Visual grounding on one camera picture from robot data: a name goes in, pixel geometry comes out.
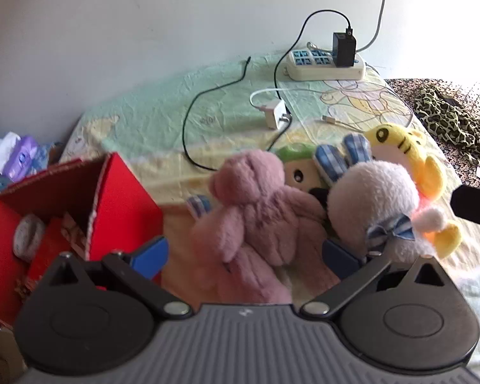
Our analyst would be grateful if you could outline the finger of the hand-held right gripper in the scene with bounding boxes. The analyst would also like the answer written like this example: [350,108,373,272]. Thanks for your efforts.
[451,185,480,230]

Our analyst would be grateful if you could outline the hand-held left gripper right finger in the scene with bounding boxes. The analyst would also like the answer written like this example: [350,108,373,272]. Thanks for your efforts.
[300,239,449,316]

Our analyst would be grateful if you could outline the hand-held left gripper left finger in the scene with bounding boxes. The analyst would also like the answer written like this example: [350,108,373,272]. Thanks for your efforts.
[50,236,195,321]

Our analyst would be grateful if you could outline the red cardboard box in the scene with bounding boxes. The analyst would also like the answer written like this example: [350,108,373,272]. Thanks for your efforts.
[0,152,164,329]

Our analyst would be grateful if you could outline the white bunny plush plaid ears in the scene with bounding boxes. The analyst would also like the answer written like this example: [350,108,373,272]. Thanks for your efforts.
[313,133,446,265]

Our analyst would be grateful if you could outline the pink teddy bear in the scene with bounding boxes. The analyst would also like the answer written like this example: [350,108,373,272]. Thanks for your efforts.
[190,149,340,304]

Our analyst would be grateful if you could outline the yellow tiger plush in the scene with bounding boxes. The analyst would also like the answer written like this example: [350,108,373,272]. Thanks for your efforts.
[364,123,462,260]

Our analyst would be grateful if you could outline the green plush toy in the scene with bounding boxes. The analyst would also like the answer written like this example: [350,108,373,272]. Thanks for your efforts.
[274,144,331,209]

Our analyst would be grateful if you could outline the leaf print card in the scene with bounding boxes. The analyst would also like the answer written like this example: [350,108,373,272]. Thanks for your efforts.
[62,212,89,257]

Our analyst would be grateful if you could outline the leopard print cloth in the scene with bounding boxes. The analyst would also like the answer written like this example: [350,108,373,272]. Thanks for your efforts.
[414,88,480,166]

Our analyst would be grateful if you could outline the red packet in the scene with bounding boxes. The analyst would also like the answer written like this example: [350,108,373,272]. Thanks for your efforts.
[26,218,67,289]

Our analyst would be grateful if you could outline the grey fuzzy pouch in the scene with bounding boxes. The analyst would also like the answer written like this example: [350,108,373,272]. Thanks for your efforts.
[13,214,46,262]

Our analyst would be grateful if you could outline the white charger adapter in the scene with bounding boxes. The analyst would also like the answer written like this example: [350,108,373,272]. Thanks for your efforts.
[263,100,292,129]

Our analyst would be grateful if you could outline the purple tissue pack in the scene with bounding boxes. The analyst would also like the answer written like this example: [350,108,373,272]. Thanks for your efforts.
[2,136,38,182]

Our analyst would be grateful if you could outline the brown cardboard box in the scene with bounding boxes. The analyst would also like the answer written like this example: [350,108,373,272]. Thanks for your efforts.
[0,312,27,384]

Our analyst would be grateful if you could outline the white power strip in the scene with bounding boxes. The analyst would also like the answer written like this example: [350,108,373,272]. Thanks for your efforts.
[289,48,365,81]

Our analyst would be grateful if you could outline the black charger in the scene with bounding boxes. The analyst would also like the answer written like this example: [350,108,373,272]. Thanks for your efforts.
[332,28,356,67]

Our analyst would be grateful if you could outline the black cable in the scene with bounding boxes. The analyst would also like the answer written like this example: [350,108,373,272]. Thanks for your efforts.
[183,9,352,171]

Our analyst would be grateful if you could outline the white cable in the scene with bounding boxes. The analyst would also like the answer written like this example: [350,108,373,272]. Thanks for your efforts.
[250,82,416,129]

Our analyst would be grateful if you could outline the grey power cord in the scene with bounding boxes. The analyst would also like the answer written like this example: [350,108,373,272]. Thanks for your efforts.
[355,0,387,53]

